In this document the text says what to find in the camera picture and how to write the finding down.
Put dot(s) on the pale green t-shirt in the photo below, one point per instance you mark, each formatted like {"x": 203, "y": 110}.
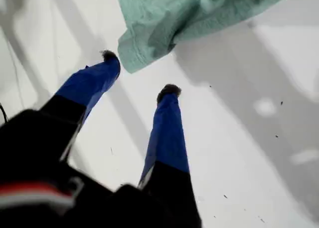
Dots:
{"x": 174, "y": 13}

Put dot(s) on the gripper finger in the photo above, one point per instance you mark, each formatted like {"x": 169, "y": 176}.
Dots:
{"x": 169, "y": 138}
{"x": 92, "y": 80}

